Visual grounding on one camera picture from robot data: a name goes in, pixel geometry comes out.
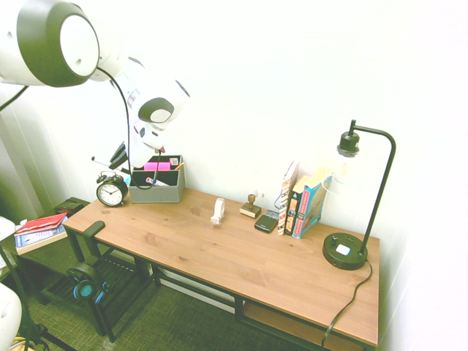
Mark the black calculator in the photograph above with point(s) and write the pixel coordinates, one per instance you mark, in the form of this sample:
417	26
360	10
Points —
267	221

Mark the wooden rubber stamp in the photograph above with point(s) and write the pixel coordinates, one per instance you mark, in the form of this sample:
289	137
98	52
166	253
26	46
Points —
251	208

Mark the black desk lamp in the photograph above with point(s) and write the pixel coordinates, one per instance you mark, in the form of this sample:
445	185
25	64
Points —
345	252

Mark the orange pencil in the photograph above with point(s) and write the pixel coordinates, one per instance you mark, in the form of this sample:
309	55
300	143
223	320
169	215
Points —
179	166

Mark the black slatted low rack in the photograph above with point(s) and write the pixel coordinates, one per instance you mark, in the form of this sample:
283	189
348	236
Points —
109	274

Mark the pink sticky note pad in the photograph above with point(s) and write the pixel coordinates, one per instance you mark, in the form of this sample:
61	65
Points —
156	166

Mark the white tape dispenser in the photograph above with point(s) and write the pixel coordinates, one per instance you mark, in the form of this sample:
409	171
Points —
218	212

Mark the red cover book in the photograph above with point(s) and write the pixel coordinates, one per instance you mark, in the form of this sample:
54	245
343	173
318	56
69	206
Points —
42	223

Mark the blue white thick book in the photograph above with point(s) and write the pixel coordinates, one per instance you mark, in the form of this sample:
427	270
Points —
40	239

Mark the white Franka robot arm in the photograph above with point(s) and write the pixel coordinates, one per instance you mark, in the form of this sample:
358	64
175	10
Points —
55	40

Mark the white crumpled wrap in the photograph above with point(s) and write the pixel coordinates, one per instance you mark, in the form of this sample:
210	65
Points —
7	226

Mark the dark small book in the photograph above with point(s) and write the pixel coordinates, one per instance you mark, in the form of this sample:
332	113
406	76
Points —
69	206

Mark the white cube with code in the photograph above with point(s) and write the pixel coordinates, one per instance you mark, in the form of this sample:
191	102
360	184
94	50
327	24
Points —
174	161

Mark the blue cover book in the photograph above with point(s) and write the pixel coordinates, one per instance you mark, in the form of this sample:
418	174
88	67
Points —
311	210

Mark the black orange spine book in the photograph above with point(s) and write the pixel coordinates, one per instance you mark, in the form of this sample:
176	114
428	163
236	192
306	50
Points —
294	208

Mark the black alarm clock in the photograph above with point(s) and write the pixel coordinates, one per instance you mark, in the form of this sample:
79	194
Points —
111	192

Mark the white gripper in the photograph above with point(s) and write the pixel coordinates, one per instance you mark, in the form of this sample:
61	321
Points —
135	150

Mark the grey desk organizer box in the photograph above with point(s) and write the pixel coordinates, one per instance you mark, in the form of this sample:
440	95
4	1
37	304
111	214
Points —
155	190

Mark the white red striped book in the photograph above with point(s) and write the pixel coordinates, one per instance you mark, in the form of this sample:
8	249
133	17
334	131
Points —
287	197

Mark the wooden desk with black frame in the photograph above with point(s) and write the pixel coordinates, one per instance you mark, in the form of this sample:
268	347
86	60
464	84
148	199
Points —
256	263

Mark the black blue headphones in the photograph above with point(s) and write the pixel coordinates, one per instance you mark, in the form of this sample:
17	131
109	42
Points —
85	289

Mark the black headphone hanger clamp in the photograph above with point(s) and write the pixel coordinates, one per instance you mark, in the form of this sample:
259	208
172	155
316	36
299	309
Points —
87	237

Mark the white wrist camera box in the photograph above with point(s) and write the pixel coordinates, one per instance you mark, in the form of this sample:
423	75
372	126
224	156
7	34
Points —
155	140

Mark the dark green side bench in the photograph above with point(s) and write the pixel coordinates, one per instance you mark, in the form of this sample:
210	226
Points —
44	263

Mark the marker with red blue caps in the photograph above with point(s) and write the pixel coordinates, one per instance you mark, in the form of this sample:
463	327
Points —
155	181

